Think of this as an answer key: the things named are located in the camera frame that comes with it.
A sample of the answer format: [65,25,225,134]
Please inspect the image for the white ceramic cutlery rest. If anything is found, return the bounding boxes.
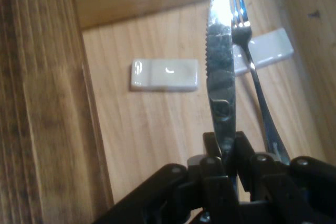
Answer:
[233,27,295,77]
[130,58,200,93]

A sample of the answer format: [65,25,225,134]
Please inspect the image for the silver serrated table knife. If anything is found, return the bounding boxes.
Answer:
[204,0,237,158]

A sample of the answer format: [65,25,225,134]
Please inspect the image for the silver metal fork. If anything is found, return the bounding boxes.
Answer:
[227,0,291,166]

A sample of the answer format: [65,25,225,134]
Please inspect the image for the dark wooden cabinet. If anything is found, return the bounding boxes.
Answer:
[0,0,114,224]

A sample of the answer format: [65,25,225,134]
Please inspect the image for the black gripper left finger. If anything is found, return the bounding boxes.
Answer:
[93,131,241,224]

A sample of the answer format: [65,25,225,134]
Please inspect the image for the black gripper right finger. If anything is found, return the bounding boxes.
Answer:
[227,130,336,224]

